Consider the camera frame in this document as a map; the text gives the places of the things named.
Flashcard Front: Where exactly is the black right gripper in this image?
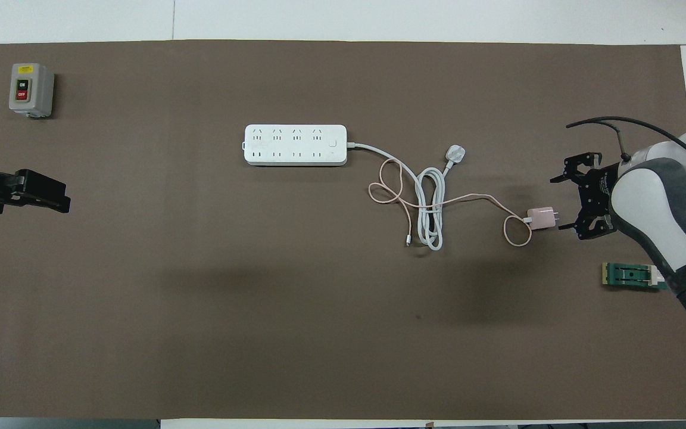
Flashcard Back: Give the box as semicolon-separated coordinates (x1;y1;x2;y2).
550;151;621;242

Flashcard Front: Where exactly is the pink charger block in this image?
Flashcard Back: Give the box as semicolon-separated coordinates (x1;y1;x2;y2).
526;206;560;231

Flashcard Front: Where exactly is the pink charging cable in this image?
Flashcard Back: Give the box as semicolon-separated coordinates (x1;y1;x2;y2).
369;158;533;248

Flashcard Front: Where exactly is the white power strip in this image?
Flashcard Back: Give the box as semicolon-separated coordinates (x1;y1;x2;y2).
244;124;348;166

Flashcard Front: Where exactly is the brown table mat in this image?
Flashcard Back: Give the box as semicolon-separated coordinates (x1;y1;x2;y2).
0;39;686;421

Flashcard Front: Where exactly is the grey on-off switch box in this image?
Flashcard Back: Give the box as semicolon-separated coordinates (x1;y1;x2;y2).
9;63;55;119

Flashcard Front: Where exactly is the white power cord with plug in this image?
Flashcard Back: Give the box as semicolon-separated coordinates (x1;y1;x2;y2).
347;141;467;251

